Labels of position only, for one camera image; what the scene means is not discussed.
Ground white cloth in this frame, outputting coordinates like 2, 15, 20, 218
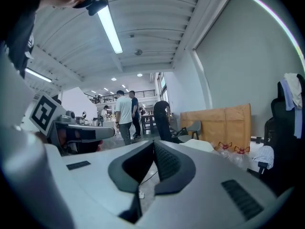
283, 73, 304, 110

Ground black mezzanine railing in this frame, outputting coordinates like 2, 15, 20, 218
83, 89, 157, 104

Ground brown paper-wrapped panel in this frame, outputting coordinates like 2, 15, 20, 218
180, 103, 252, 148

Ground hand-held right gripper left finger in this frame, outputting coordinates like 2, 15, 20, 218
45, 139, 156, 229

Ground light blue shirt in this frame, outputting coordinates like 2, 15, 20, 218
279, 78, 304, 139

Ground black cable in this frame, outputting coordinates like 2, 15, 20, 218
140, 169, 158, 186

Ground person's left hand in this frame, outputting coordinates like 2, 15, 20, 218
58, 127, 103, 155

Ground grey chair with dark legs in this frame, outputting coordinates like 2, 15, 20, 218
180, 120, 202, 141

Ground person's black shirt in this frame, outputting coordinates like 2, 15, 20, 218
0, 7, 37, 79

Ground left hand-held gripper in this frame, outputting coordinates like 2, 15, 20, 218
29, 91, 115, 156

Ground black backpack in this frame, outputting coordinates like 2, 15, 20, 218
263, 116, 278, 150

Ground black head-mounted camera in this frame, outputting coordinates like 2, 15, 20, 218
85, 0, 109, 17

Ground dark table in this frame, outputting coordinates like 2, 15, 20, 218
141, 113, 158, 134

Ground black office chair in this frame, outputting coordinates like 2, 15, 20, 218
263, 73, 305, 197

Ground checked cloth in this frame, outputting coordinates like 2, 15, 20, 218
252, 145, 275, 169

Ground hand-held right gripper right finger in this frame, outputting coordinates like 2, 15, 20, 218
138, 139, 295, 229

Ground tall window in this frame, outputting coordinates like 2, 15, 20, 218
159, 72, 168, 100

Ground black bag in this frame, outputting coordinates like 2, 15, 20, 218
170, 127, 189, 143

